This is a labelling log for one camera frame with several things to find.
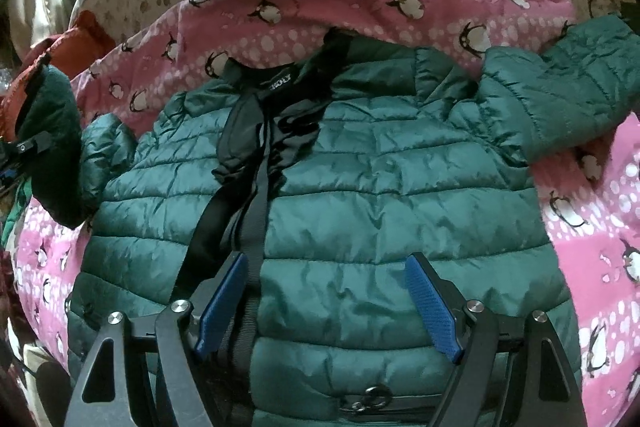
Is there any dark green puffer jacket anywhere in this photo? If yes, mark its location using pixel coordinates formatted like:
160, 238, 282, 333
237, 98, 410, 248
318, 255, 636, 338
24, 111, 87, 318
12, 16, 639, 426

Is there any red orange puffer garment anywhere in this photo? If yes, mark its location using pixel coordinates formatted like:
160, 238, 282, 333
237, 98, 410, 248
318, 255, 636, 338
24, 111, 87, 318
1, 10, 116, 141

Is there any pink penguin print blanket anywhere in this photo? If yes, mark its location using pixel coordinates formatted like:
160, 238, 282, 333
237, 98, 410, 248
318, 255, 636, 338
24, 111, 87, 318
6, 0, 639, 426

